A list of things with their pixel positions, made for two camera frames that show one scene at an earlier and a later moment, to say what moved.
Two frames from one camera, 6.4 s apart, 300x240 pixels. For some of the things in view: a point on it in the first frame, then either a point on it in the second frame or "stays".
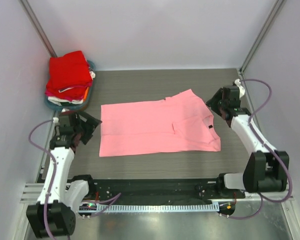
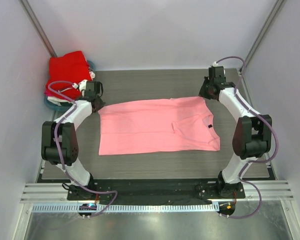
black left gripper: [84, 127] -> [98, 103]
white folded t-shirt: [58, 101] stays
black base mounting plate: [162, 191] stays
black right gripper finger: [215, 109] -> [205, 91]
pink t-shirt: [181, 123] stays
